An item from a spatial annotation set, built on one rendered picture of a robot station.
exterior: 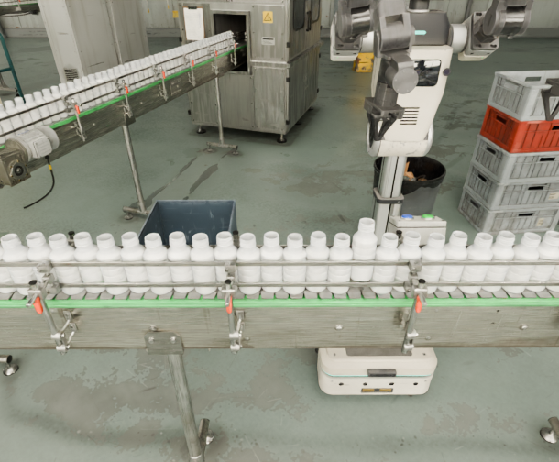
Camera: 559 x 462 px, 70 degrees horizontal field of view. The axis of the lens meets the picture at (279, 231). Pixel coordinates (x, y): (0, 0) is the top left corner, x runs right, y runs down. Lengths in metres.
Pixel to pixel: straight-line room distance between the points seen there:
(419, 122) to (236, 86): 3.41
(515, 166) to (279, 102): 2.50
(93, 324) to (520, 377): 2.00
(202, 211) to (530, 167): 2.38
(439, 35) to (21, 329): 1.54
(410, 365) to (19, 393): 1.85
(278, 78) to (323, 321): 3.69
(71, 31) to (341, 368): 5.89
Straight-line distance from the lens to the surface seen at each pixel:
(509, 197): 3.36
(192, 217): 1.66
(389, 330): 1.16
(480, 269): 1.13
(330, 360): 1.90
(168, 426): 2.06
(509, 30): 1.49
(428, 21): 1.54
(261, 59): 4.57
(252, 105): 4.73
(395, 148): 1.55
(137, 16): 7.94
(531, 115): 3.12
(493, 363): 2.45
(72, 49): 6.83
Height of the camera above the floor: 1.72
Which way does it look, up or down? 33 degrees down
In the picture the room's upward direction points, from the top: straight up
